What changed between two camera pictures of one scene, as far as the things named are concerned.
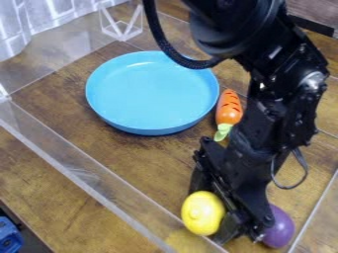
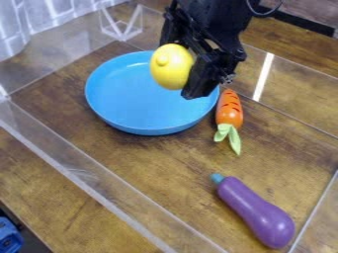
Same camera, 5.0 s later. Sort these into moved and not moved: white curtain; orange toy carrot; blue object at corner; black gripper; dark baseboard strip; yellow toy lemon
Moved: yellow toy lemon; black gripper
Not moved: white curtain; blue object at corner; orange toy carrot; dark baseboard strip
